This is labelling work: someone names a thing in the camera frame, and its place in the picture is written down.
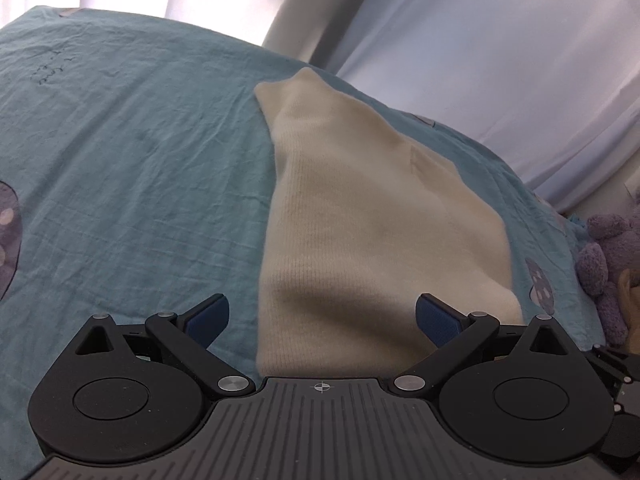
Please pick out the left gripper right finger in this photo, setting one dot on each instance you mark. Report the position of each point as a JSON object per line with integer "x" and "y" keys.
{"x": 460, "y": 340}

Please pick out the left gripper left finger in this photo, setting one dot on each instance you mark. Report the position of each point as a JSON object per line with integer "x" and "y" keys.
{"x": 185, "y": 338}

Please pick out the cream knit sweater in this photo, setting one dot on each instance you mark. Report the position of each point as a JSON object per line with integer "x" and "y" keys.
{"x": 364, "y": 220}

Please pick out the purple plush toy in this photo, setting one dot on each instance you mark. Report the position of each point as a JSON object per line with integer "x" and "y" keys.
{"x": 613, "y": 248}

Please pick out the teal printed bed sheet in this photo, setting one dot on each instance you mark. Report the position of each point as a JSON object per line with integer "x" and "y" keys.
{"x": 140, "y": 168}

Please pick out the white sheer curtain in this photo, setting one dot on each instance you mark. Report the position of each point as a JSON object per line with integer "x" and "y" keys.
{"x": 551, "y": 86}

